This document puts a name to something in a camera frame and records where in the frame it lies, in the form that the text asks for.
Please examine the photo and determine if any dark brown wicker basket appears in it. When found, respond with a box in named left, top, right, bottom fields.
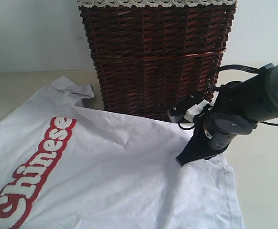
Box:
left=79, top=4, right=236, bottom=121

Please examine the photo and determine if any white t-shirt red lettering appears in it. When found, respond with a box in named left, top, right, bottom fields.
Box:
left=0, top=77, right=245, bottom=229

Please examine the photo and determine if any beige lace basket liner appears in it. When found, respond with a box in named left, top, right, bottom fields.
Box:
left=76, top=0, right=237, bottom=8

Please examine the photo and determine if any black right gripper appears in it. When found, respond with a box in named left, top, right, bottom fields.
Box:
left=176, top=121, right=218, bottom=167

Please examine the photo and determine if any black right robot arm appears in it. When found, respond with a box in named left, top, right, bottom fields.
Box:
left=168, top=63, right=278, bottom=167

